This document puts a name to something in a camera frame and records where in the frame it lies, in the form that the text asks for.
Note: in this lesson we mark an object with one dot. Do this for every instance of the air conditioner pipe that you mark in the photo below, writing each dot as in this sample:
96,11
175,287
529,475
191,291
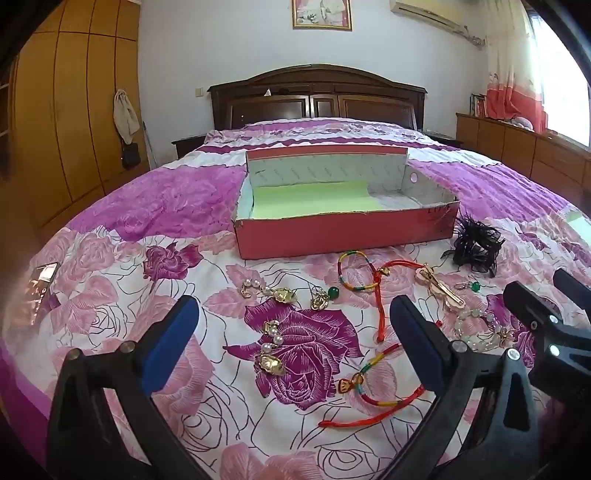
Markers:
474,38

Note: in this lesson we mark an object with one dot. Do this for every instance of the wooden low cabinet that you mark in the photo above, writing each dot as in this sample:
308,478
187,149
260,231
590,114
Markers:
521,147

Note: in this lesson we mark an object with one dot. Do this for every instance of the grey white cloth bundle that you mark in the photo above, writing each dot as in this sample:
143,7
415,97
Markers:
518,121

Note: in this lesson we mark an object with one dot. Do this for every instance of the pink cardboard box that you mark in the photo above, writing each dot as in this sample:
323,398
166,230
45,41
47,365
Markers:
346,230

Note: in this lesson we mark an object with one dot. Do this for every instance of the dark wooden headboard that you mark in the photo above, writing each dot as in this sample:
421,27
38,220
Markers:
318,99

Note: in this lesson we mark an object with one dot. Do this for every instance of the pink flower gold hair clip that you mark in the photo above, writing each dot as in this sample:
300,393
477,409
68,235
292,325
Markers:
438,284

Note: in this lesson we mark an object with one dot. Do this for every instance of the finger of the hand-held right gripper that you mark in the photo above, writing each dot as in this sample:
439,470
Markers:
531,307
572,286

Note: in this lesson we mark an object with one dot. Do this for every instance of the white air conditioner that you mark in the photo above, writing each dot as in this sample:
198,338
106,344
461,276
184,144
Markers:
425,10

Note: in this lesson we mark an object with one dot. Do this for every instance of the window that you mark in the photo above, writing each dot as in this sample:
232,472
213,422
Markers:
565,83

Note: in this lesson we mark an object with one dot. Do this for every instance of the wooden wardrobe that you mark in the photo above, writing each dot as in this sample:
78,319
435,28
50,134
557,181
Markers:
60,115

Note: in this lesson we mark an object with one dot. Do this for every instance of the white and red curtain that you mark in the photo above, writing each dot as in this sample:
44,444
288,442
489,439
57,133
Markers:
512,83

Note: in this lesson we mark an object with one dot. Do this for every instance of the green paper sheet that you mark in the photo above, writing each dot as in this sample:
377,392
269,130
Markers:
581,224

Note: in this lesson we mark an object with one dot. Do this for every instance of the row of books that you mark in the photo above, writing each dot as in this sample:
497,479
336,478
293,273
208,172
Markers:
478,105

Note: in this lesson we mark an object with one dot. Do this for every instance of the beige cloth bag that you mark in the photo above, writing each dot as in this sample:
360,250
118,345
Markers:
125,115

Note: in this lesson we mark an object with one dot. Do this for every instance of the green paper liner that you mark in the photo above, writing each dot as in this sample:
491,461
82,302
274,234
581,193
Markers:
309,198

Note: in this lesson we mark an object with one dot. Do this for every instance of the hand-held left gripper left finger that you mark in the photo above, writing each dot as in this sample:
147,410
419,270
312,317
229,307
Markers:
171,344

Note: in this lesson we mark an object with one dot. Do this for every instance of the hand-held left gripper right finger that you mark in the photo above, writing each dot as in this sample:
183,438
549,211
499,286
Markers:
418,350

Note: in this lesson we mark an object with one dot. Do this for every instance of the smartphone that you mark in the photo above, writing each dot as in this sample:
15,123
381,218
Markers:
39,290

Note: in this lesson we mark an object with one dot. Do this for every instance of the black hanging bag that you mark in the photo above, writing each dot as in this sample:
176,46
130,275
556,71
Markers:
130,156

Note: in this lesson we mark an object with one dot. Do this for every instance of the black feather hair accessory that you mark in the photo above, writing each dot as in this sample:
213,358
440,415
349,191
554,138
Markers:
478,244

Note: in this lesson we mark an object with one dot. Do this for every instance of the floral purple pink bedspread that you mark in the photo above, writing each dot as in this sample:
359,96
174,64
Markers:
184,203

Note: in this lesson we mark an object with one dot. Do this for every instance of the framed wall picture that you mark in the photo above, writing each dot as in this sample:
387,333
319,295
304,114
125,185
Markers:
322,13

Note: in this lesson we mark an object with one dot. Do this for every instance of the dark wooden nightstand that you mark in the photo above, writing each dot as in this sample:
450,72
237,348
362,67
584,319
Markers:
445,137
187,145

